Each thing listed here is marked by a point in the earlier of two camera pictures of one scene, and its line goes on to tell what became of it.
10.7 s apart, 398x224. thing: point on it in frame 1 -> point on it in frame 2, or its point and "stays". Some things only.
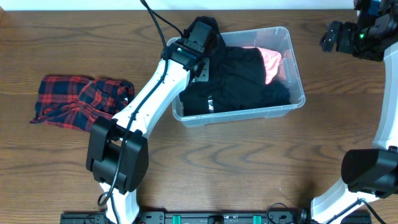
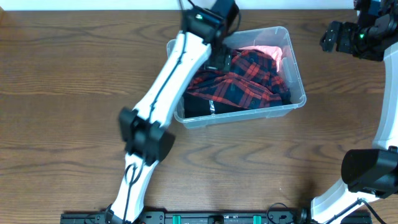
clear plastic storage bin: (276, 38) stays
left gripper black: (196, 69) -> (221, 59)
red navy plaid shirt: (79, 102) -> (252, 79)
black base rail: (222, 217) stays
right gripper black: (336, 34) stays
